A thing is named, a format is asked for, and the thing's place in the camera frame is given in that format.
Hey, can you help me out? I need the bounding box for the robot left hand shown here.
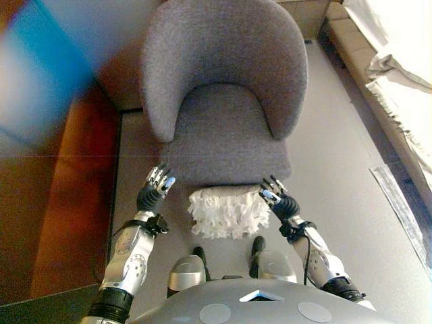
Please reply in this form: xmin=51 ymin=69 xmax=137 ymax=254
xmin=136 ymin=162 xmax=177 ymax=217

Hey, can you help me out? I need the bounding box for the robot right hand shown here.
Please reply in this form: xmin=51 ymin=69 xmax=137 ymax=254
xmin=258 ymin=174 xmax=301 ymax=222

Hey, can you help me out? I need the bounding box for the white fringed cushion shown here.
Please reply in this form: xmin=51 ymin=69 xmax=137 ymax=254
xmin=187 ymin=184 xmax=273 ymax=240

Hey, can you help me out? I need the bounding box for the black robot right foot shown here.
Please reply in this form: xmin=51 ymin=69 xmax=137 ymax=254
xmin=248 ymin=235 xmax=267 ymax=279

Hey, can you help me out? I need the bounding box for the black robot foot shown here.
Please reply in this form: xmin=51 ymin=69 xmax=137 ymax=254
xmin=248 ymin=235 xmax=267 ymax=279
xmin=192 ymin=246 xmax=212 ymax=281

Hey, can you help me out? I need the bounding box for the silver robot right leg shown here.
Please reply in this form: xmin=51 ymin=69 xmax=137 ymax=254
xmin=261 ymin=251 xmax=298 ymax=284

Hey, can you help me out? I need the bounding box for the silver robot leg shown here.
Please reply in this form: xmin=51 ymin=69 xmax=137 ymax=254
xmin=261 ymin=251 xmax=298 ymax=284
xmin=167 ymin=255 xmax=207 ymax=293

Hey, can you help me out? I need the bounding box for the black robot left foot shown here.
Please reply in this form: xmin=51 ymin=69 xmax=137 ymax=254
xmin=192 ymin=246 xmax=212 ymax=281

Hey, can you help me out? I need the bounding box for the silver robot left leg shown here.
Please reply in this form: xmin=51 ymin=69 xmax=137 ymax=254
xmin=167 ymin=255 xmax=207 ymax=293

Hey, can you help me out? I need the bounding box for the reddish brown wooden table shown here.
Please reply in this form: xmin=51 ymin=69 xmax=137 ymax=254
xmin=0 ymin=77 xmax=123 ymax=324

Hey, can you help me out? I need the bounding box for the grey robot torso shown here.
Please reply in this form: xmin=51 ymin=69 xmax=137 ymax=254
xmin=130 ymin=278 xmax=402 ymax=324

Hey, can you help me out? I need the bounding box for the grey striped rug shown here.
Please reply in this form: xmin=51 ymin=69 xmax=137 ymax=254
xmin=369 ymin=165 xmax=432 ymax=273

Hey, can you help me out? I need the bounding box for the grey fabric armchair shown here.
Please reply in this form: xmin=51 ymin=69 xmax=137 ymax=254
xmin=141 ymin=0 xmax=308 ymax=187

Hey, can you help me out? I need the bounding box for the white fringed throw blanket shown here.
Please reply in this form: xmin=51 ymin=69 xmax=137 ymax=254
xmin=342 ymin=0 xmax=432 ymax=192

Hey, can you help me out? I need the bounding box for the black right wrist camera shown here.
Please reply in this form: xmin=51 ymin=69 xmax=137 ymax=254
xmin=278 ymin=221 xmax=306 ymax=243

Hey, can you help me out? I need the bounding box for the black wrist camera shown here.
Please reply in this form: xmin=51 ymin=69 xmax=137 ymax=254
xmin=144 ymin=214 xmax=169 ymax=236
xmin=278 ymin=221 xmax=306 ymax=243

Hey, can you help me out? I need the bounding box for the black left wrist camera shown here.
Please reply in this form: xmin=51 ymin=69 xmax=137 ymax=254
xmin=144 ymin=214 xmax=169 ymax=236

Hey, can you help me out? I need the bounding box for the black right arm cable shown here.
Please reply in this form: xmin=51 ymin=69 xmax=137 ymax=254
xmin=302 ymin=226 xmax=317 ymax=287

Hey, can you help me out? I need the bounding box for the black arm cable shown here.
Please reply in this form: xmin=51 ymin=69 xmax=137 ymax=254
xmin=302 ymin=226 xmax=317 ymax=287
xmin=90 ymin=222 xmax=136 ymax=284

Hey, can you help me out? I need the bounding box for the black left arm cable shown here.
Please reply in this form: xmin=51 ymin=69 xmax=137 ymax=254
xmin=90 ymin=222 xmax=136 ymax=284

